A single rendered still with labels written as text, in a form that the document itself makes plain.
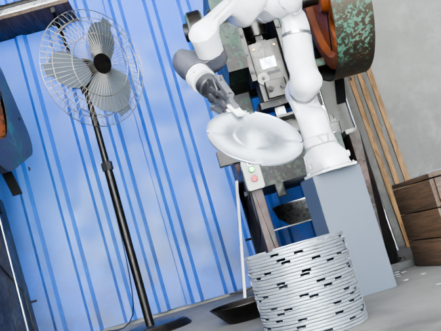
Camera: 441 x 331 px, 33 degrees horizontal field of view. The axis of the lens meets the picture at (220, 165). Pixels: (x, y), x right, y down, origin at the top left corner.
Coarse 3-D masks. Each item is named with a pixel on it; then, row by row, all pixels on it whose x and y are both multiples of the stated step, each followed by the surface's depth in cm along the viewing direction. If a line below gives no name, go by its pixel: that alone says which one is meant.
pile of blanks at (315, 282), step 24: (336, 240) 203; (264, 264) 201; (288, 264) 198; (312, 264) 198; (336, 264) 200; (264, 288) 203; (288, 288) 198; (312, 288) 197; (336, 288) 198; (264, 312) 204; (288, 312) 198; (312, 312) 196; (336, 312) 202; (360, 312) 202
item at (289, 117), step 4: (288, 112) 324; (292, 112) 324; (276, 116) 324; (280, 116) 324; (284, 116) 325; (288, 116) 328; (292, 116) 331; (284, 120) 336; (288, 120) 336; (292, 120) 336; (296, 120) 336; (292, 124) 336; (296, 124) 336; (296, 128) 336; (300, 132) 336
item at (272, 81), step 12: (252, 48) 349; (264, 48) 350; (276, 48) 350; (252, 60) 349; (264, 60) 349; (276, 60) 349; (264, 72) 348; (276, 72) 348; (264, 84) 345; (276, 84) 345; (264, 96) 347; (276, 96) 344
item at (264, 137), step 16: (256, 112) 232; (208, 128) 221; (224, 128) 222; (240, 128) 222; (256, 128) 224; (272, 128) 226; (288, 128) 228; (224, 144) 214; (240, 144) 216; (256, 144) 216; (272, 144) 218; (288, 144) 220; (240, 160) 208; (272, 160) 211; (288, 160) 213
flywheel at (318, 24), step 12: (324, 0) 355; (312, 12) 390; (324, 12) 363; (312, 24) 390; (324, 24) 376; (312, 36) 394; (324, 36) 383; (324, 48) 380; (336, 48) 366; (336, 60) 358
